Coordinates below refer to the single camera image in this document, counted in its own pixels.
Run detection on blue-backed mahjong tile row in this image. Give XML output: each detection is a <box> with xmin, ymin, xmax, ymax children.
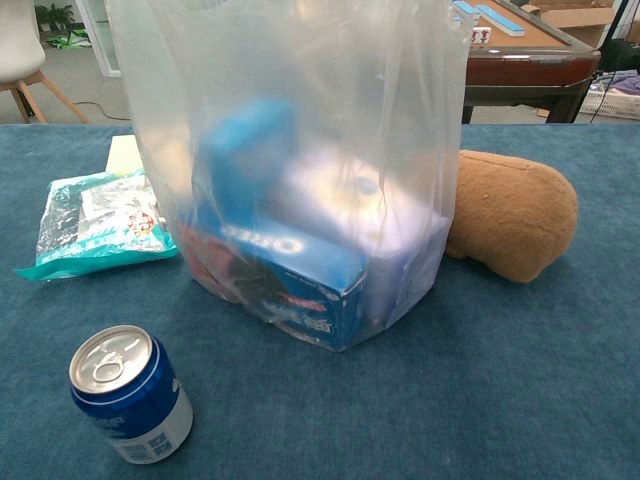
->
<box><xmin>452</xmin><ymin>0</ymin><xmax>529</xmax><ymax>39</ymax></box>

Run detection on purple cloth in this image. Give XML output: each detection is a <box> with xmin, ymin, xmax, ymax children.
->
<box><xmin>610</xmin><ymin>69</ymin><xmax>640</xmax><ymax>95</ymax></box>

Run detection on white glass-door cabinet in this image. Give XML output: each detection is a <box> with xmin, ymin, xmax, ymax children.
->
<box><xmin>74</xmin><ymin>0</ymin><xmax>124</xmax><ymax>78</ymax></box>

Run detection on brown plush toy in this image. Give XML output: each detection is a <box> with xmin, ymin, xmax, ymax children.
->
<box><xmin>444</xmin><ymin>148</ymin><xmax>580</xmax><ymax>285</ymax></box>

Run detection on teal snack packet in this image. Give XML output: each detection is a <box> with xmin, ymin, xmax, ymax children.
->
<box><xmin>13</xmin><ymin>168</ymin><xmax>179</xmax><ymax>282</ymax></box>

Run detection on white paper sheet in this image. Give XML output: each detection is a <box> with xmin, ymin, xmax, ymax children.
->
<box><xmin>106</xmin><ymin>134</ymin><xmax>147</xmax><ymax>174</ymax></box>

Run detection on translucent plastic shopping bag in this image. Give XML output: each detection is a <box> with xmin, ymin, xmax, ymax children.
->
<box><xmin>107</xmin><ymin>0</ymin><xmax>474</xmax><ymax>354</ymax></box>

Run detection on black tripod stand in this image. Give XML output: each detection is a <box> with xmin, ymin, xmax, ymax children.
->
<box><xmin>589</xmin><ymin>0</ymin><xmax>632</xmax><ymax>124</ymax></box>

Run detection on cardboard boxes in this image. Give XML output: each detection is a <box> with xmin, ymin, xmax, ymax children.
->
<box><xmin>528</xmin><ymin>0</ymin><xmax>619</xmax><ymax>49</ymax></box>

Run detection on white soft pack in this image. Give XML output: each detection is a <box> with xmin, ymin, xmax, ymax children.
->
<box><xmin>269</xmin><ymin>149</ymin><xmax>446</xmax><ymax>321</ymax></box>

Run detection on green potted plants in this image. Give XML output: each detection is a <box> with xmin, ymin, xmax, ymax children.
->
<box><xmin>34</xmin><ymin>3</ymin><xmax>76</xmax><ymax>33</ymax></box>

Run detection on small blue carton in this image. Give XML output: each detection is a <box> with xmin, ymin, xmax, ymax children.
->
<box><xmin>202</xmin><ymin>98</ymin><xmax>297</xmax><ymax>226</ymax></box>

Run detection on white plastic basket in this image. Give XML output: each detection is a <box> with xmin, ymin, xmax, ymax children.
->
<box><xmin>579</xmin><ymin>88</ymin><xmax>640</xmax><ymax>119</ymax></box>

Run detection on blue soda can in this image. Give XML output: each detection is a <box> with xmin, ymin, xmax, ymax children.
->
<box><xmin>68</xmin><ymin>324</ymin><xmax>195</xmax><ymax>466</ymax></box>

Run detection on blue Oreo cookie box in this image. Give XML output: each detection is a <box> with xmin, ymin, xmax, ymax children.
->
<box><xmin>177</xmin><ymin>214</ymin><xmax>370</xmax><ymax>352</ymax></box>

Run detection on white chair with wooden legs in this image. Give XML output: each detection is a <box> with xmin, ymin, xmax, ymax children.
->
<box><xmin>0</xmin><ymin>0</ymin><xmax>92</xmax><ymax>125</ymax></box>

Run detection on brown mahjong table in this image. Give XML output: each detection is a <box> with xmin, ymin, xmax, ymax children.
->
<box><xmin>452</xmin><ymin>0</ymin><xmax>602</xmax><ymax>125</ymax></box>

